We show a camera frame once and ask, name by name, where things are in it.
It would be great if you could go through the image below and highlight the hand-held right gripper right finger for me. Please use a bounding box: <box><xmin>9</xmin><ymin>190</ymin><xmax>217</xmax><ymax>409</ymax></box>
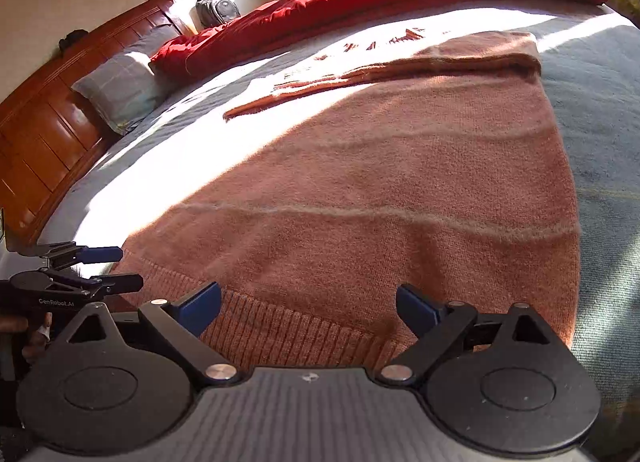
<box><xmin>375</xmin><ymin>283</ymin><xmax>549</xmax><ymax>386</ymax></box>

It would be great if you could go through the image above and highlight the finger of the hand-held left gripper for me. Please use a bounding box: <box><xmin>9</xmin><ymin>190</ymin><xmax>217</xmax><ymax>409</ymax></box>
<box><xmin>9</xmin><ymin>269</ymin><xmax>145</xmax><ymax>301</ymax></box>
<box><xmin>38</xmin><ymin>241</ymin><xmax>125</xmax><ymax>269</ymax></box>

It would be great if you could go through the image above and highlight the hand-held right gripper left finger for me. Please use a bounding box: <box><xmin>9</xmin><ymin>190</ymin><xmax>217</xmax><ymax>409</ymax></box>
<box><xmin>67</xmin><ymin>281</ymin><xmax>245</xmax><ymax>386</ymax></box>

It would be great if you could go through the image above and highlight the pink knit sweater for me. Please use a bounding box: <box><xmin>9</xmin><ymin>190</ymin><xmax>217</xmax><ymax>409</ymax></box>
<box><xmin>112</xmin><ymin>27</ymin><xmax>584</xmax><ymax>374</ymax></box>

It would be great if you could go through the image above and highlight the person's left hand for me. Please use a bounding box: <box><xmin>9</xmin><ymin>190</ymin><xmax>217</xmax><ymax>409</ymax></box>
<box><xmin>0</xmin><ymin>314</ymin><xmax>54</xmax><ymax>365</ymax></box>

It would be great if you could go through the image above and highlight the wooden headboard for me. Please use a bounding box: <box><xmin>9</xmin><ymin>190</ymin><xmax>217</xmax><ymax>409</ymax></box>
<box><xmin>0</xmin><ymin>0</ymin><xmax>189</xmax><ymax>246</ymax></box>

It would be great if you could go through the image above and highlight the grey plaid pillow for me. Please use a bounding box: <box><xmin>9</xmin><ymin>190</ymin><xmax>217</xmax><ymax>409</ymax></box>
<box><xmin>71</xmin><ymin>24</ymin><xmax>179</xmax><ymax>136</ymax></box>

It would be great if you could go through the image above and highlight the small dark cloth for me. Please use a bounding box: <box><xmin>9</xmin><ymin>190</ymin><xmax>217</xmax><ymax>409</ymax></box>
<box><xmin>59</xmin><ymin>29</ymin><xmax>90</xmax><ymax>51</ymax></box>

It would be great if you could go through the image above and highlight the bed with grey-green sheet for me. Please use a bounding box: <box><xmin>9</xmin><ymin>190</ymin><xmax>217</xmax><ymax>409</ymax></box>
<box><xmin>35</xmin><ymin>0</ymin><xmax>640</xmax><ymax>443</ymax></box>

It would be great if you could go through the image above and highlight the grey backpack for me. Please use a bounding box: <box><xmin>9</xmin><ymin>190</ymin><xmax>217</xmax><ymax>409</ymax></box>
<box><xmin>195</xmin><ymin>0</ymin><xmax>241</xmax><ymax>31</ymax></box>

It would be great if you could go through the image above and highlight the yellow bag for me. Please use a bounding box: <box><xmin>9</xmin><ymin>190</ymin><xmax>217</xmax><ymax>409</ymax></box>
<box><xmin>612</xmin><ymin>0</ymin><xmax>640</xmax><ymax>26</ymax></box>

